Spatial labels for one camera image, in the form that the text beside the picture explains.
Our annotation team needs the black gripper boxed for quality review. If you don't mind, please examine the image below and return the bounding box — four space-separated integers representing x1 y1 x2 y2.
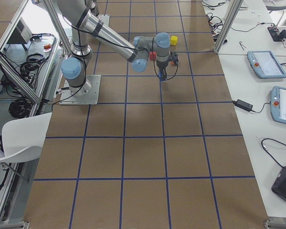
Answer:
156 54 169 80

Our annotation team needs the blue wooden block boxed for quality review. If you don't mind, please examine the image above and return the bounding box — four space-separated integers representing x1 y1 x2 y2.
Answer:
158 71 163 80

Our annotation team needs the red wooden block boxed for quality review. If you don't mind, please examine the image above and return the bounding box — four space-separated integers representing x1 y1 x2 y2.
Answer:
149 51 156 61

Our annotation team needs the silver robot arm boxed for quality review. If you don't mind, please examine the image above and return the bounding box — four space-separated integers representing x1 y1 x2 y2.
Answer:
57 0 171 96

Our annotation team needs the yellow wooden block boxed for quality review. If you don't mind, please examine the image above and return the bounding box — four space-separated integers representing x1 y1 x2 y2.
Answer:
170 36 178 46

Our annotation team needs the black power adapter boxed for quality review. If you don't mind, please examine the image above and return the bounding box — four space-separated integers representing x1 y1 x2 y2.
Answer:
233 99 253 112

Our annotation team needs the upper blue teach pendant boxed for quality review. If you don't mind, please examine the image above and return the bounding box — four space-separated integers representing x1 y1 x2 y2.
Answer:
247 51 286 79

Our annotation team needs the blue teach pendant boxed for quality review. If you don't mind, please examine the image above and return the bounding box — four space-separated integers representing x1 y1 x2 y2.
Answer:
247 51 286 79
270 86 286 124

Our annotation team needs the red snack packet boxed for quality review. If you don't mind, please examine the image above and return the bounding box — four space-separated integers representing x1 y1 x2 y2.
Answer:
43 43 51 52

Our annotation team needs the lower blue teach pendant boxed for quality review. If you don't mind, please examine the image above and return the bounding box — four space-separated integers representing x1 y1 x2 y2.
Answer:
270 86 286 124

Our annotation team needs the grey control box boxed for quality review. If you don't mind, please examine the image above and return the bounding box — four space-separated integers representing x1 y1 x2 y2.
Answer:
4 17 32 51

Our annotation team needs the white chair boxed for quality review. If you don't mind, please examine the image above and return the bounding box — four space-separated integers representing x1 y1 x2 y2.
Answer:
0 113 52 163

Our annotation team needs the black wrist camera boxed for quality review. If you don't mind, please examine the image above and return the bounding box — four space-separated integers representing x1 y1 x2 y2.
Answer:
170 51 179 61

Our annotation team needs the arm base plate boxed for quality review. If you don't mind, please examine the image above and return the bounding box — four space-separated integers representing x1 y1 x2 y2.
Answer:
59 74 101 105

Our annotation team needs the aluminium frame post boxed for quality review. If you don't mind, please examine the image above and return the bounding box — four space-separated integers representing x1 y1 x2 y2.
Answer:
214 0 243 54

